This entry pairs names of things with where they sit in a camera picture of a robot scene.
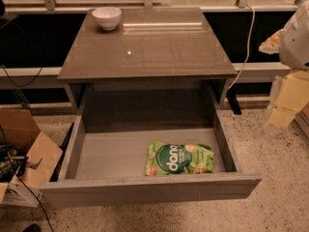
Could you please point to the grey cabinet counter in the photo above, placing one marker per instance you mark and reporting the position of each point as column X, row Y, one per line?
column 155, row 59

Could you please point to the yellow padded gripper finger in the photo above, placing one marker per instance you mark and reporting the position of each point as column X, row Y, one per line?
column 288, row 96

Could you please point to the green rice chip bag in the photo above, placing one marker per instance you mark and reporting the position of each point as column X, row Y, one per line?
column 174, row 159

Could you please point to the open grey drawer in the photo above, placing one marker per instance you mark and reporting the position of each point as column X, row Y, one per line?
column 105, row 162

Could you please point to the white ceramic bowl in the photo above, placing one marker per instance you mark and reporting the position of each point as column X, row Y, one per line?
column 107, row 18

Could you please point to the cardboard box with clutter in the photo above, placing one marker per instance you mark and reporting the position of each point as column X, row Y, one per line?
column 28, row 160

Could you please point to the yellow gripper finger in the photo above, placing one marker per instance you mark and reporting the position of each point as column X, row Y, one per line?
column 272, row 44

